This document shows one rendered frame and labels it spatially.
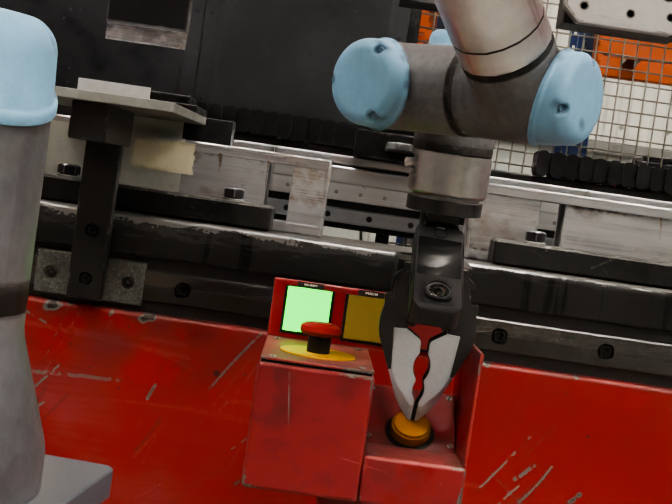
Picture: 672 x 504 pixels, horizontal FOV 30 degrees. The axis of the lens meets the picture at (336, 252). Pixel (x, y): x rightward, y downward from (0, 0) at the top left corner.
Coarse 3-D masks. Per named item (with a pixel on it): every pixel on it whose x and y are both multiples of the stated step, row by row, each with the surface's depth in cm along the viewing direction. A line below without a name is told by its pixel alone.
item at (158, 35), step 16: (112, 0) 154; (128, 0) 154; (144, 0) 154; (160, 0) 154; (176, 0) 154; (192, 0) 156; (112, 16) 154; (128, 16) 154; (144, 16) 154; (160, 16) 154; (176, 16) 154; (112, 32) 155; (128, 32) 155; (144, 32) 155; (160, 32) 155; (176, 32) 155; (176, 48) 155
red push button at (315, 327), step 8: (304, 328) 118; (312, 328) 117; (320, 328) 117; (328, 328) 117; (336, 328) 118; (312, 336) 118; (320, 336) 117; (328, 336) 117; (336, 336) 118; (312, 344) 118; (320, 344) 118; (328, 344) 118; (312, 352) 118; (320, 352) 118; (328, 352) 119
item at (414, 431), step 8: (400, 416) 120; (392, 424) 119; (400, 424) 119; (408, 424) 119; (416, 424) 119; (424, 424) 120; (392, 432) 119; (400, 432) 118; (408, 432) 118; (416, 432) 119; (424, 432) 119; (400, 440) 119; (408, 440) 118; (416, 440) 118; (424, 440) 119
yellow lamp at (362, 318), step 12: (348, 300) 127; (360, 300) 127; (372, 300) 127; (384, 300) 127; (348, 312) 127; (360, 312) 127; (372, 312) 127; (348, 324) 127; (360, 324) 127; (372, 324) 127; (348, 336) 127; (360, 336) 127; (372, 336) 127
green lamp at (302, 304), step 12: (288, 288) 127; (300, 288) 127; (288, 300) 127; (300, 300) 127; (312, 300) 127; (324, 300) 127; (288, 312) 127; (300, 312) 127; (312, 312) 127; (324, 312) 127; (288, 324) 127; (300, 324) 127
